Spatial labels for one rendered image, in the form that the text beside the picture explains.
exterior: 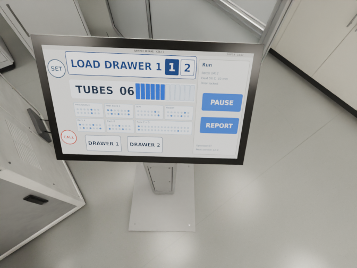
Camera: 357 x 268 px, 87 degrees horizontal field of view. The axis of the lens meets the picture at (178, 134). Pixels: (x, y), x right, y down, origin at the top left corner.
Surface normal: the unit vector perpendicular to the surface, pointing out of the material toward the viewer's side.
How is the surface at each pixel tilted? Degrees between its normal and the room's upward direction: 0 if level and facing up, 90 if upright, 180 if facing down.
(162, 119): 50
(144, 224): 3
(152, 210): 3
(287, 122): 0
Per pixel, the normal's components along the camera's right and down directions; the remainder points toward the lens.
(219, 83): 0.01, 0.35
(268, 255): 0.04, -0.49
